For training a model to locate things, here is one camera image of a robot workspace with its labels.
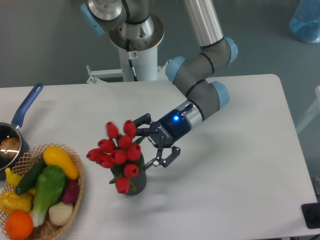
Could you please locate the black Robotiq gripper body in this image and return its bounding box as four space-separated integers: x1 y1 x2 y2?
148 109 191 148

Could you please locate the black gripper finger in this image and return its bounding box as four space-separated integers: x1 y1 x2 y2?
142 145 182 171
133 113 152 137

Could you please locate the red tulip bouquet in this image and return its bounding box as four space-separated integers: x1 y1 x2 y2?
86 119 147 195

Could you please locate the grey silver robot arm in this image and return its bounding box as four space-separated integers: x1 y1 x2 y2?
80 0 238 169

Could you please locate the dark grey ribbed vase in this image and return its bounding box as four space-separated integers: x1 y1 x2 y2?
109 154 147 196

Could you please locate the yellow squash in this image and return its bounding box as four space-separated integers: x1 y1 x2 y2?
43 146 80 180

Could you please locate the purple red radish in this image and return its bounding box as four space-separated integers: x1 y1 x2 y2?
61 180 80 204

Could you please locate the green bok choy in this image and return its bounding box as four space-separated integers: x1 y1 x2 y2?
29 165 66 228

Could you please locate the white garlic bulb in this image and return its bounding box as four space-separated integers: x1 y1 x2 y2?
48 202 73 226

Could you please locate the dark green cucumber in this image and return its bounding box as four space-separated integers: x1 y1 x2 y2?
15 158 47 195

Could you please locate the brown bread roll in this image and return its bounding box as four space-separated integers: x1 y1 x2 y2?
0 137 20 159

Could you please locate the small yellow banana pepper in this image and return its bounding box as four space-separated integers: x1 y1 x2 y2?
4 167 36 197

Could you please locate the black device at edge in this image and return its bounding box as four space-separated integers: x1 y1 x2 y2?
301 202 320 229

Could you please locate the woven wicker basket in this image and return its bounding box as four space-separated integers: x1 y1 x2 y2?
0 143 85 240

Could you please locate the yellow bell pepper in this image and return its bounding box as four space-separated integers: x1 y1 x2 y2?
0 190 33 215

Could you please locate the orange fruit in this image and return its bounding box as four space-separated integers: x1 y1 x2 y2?
4 210 34 240

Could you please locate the blue transparent water bottle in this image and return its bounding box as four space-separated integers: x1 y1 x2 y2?
289 0 320 43

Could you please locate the white metal base frame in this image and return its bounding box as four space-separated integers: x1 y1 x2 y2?
86 59 172 84

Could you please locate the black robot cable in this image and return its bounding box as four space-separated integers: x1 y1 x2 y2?
126 38 139 82

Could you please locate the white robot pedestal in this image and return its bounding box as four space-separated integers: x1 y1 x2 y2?
109 13 165 82

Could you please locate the blue handled saucepan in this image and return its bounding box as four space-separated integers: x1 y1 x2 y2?
0 83 44 181

